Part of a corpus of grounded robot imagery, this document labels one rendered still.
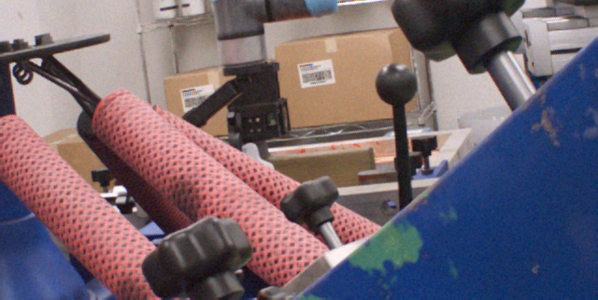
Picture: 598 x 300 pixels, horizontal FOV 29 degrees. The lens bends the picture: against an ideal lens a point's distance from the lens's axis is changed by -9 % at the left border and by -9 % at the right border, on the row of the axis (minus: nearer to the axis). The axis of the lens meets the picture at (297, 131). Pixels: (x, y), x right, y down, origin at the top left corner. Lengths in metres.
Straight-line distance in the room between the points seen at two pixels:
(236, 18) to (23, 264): 0.87
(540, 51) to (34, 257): 1.14
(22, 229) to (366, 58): 4.10
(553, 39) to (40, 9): 3.99
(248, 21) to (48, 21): 3.95
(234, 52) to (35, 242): 0.83
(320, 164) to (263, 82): 0.15
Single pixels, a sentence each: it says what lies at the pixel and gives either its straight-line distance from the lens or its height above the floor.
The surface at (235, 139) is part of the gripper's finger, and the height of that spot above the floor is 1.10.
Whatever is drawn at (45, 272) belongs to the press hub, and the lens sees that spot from 1.12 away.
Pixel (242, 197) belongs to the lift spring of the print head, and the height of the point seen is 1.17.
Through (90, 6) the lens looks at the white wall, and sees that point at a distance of 6.04.
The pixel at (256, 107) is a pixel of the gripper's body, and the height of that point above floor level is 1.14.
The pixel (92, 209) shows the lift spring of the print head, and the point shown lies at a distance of 0.88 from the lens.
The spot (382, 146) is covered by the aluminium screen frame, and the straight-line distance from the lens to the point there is 2.47.
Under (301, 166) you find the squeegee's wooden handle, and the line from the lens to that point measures 1.91.
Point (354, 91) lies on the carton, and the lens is 5.17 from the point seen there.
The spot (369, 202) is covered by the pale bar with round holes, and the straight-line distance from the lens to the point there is 1.63.
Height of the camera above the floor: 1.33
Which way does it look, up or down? 7 degrees down
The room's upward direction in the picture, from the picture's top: 8 degrees counter-clockwise
